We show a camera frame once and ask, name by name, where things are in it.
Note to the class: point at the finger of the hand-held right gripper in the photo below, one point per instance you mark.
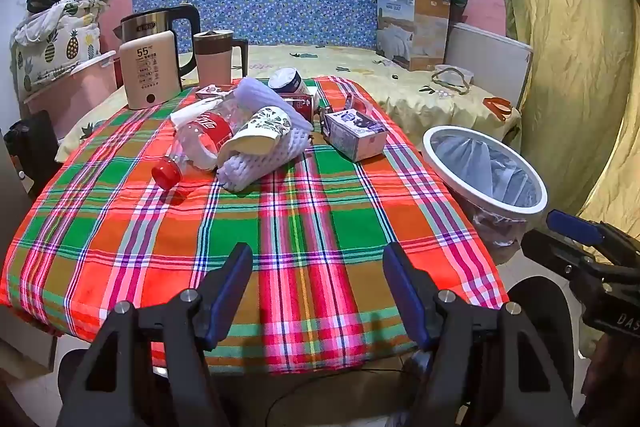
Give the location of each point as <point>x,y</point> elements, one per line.
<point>575,226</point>
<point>550,252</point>

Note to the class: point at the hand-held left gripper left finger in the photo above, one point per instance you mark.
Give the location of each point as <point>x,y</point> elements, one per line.
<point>235,287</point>

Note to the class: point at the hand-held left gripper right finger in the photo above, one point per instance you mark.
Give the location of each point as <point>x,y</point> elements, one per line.
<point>404,292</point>

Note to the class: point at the white foam net sleeve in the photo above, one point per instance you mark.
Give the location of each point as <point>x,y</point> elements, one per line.
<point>260,162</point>

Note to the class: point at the white trash bin with liner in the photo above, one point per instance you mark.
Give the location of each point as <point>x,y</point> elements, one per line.
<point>435,147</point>

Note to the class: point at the clear bottle with red cap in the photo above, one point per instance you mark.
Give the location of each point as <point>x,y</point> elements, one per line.
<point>200,132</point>

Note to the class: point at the leaf patterned paper cup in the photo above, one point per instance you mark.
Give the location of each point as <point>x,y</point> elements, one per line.
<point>260,129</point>

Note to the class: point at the small red carton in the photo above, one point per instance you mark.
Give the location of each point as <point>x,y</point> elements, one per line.
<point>302,107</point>

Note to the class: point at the small pink and white box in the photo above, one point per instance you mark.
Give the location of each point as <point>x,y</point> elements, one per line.
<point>210,92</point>

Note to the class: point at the plaid tablecloth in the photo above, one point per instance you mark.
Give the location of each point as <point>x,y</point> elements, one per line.
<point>300,227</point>

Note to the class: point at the yellow green curtain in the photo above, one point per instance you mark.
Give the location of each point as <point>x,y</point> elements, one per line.
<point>565,57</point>

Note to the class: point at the white flat panel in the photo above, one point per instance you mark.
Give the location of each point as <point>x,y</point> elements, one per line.
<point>487,57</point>

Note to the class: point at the yellow printed bedsheet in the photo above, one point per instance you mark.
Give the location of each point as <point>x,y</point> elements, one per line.
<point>415,99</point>

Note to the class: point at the white bowl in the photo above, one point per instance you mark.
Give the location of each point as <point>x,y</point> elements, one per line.
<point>452,74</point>

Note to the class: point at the pink storage box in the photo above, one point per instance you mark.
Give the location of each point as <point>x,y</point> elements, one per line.
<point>85,92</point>

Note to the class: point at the black case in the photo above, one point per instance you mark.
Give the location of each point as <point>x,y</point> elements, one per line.
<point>32,147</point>

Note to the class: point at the cardboard quilt box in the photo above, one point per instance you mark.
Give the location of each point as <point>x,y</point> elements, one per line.
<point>415,27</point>

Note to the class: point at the steel electric kettle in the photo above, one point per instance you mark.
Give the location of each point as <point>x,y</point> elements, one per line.
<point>150,21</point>

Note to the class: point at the pineapple print bag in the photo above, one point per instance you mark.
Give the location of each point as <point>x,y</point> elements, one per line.
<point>55,47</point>

